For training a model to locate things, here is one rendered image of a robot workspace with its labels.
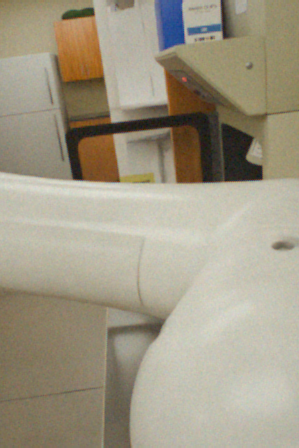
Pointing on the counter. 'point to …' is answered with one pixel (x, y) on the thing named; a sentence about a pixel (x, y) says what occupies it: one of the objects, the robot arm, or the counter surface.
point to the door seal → (143, 127)
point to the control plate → (194, 86)
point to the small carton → (202, 20)
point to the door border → (147, 129)
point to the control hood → (225, 70)
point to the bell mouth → (255, 152)
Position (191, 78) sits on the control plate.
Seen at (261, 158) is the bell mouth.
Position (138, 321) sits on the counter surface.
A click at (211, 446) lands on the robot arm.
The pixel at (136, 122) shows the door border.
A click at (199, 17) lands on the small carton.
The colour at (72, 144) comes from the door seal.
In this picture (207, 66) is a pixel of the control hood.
